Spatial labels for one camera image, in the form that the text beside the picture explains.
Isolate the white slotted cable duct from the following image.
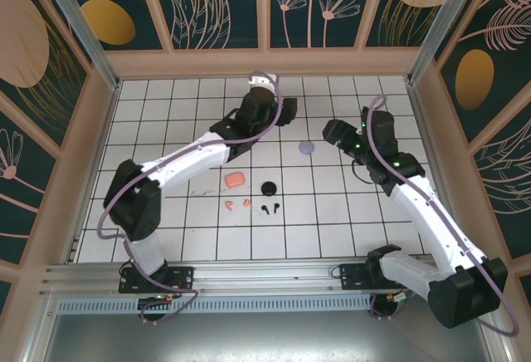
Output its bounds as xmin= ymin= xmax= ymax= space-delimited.
xmin=55 ymin=296 xmax=374 ymax=316

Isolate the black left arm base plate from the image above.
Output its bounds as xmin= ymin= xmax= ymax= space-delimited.
xmin=118 ymin=265 xmax=196 ymax=296

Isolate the aluminium frame upright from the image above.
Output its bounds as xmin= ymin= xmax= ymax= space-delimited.
xmin=20 ymin=295 xmax=59 ymax=362
xmin=470 ymin=291 xmax=514 ymax=362

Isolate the long aluminium mounting rail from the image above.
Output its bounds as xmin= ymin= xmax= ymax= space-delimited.
xmin=39 ymin=258 xmax=497 ymax=297

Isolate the aluminium table edge rail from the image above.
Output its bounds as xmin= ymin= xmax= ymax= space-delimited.
xmin=61 ymin=81 xmax=122 ymax=264
xmin=405 ymin=81 xmax=470 ymax=260

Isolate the small wired connector board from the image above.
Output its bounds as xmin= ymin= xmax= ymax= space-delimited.
xmin=136 ymin=293 xmax=186 ymax=311
xmin=371 ymin=286 xmax=416 ymax=311

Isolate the grey metal panel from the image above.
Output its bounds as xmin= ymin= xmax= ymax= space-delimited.
xmin=43 ymin=311 xmax=493 ymax=362

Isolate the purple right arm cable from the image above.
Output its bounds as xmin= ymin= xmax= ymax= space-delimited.
xmin=359 ymin=95 xmax=520 ymax=336

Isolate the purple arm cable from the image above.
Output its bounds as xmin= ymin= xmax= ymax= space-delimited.
xmin=97 ymin=70 xmax=284 ymax=325
xmin=359 ymin=95 xmax=520 ymax=336

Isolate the aluminium corner post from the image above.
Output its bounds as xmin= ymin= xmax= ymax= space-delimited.
xmin=32 ymin=0 xmax=122 ymax=91
xmin=406 ymin=0 xmax=487 ymax=87

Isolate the pink earbud charging case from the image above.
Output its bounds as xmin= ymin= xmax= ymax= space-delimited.
xmin=224 ymin=171 xmax=246 ymax=189

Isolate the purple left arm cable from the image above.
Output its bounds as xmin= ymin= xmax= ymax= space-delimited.
xmin=97 ymin=70 xmax=284 ymax=325

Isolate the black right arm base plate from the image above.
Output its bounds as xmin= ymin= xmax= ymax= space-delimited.
xmin=339 ymin=262 xmax=416 ymax=292

